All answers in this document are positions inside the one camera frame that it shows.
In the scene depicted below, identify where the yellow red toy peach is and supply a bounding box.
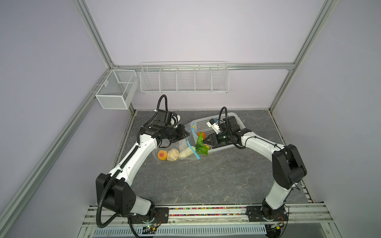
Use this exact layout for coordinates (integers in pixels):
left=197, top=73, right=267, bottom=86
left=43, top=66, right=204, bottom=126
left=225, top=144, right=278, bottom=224
left=157, top=150, right=168, bottom=161

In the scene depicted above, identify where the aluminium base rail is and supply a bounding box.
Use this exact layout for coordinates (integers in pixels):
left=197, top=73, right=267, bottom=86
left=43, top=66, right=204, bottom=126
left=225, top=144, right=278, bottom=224
left=78, top=203, right=341, bottom=238

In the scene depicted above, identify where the white mesh wall box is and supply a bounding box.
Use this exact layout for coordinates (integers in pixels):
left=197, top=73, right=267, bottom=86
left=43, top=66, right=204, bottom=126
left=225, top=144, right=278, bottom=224
left=95, top=69, right=139, bottom=110

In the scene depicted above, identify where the green toy leaf vegetable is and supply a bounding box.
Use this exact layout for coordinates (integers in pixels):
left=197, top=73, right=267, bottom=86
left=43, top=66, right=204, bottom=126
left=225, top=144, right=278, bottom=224
left=195, top=137, right=210, bottom=155

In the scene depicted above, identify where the white wire wall rack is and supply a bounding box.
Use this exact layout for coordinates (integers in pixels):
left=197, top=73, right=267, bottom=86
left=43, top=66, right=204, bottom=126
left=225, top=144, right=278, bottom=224
left=140, top=61, right=230, bottom=94

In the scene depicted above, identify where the white toy cucumber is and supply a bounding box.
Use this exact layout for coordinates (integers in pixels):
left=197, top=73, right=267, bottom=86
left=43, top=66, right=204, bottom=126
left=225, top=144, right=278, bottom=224
left=179, top=146, right=197, bottom=160

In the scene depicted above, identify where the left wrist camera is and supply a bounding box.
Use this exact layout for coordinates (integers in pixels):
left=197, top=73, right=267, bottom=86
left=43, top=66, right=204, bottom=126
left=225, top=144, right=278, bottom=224
left=153, top=110, right=181, bottom=128

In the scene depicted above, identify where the clear zip top bag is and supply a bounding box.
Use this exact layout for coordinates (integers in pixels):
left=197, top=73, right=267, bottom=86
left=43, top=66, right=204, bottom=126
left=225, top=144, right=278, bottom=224
left=151, top=123, right=200, bottom=161

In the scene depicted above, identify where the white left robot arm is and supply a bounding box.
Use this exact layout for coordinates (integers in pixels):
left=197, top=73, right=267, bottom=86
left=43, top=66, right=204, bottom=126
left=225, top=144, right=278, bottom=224
left=96, top=94, right=190, bottom=229

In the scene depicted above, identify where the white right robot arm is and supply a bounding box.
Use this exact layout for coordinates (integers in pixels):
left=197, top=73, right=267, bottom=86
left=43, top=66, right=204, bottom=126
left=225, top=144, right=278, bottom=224
left=203, top=107, right=307, bottom=221

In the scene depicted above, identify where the white perforated plastic basket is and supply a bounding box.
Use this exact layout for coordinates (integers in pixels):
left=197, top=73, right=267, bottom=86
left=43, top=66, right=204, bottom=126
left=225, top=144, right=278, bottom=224
left=186, top=113, right=248, bottom=153

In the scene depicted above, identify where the beige toy potato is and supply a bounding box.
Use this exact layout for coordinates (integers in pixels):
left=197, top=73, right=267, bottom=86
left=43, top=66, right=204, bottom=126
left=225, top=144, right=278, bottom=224
left=167, top=149, right=180, bottom=162

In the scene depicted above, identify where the orange toy carrot piece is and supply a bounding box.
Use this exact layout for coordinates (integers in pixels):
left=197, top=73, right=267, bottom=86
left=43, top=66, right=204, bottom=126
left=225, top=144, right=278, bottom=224
left=197, top=132, right=206, bottom=139

